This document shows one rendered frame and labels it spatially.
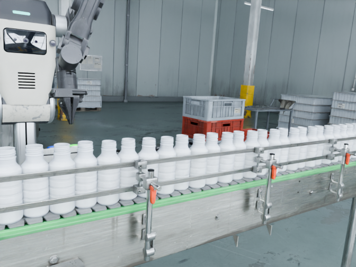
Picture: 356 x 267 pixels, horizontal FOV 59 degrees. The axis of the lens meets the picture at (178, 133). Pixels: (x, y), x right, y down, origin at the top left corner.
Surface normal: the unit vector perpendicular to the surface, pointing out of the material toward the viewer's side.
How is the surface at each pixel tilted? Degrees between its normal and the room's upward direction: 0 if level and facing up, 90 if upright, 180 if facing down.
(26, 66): 90
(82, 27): 99
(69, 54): 70
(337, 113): 90
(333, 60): 90
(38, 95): 90
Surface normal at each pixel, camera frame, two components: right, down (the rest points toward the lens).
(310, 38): -0.83, 0.05
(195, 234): 0.55, 0.18
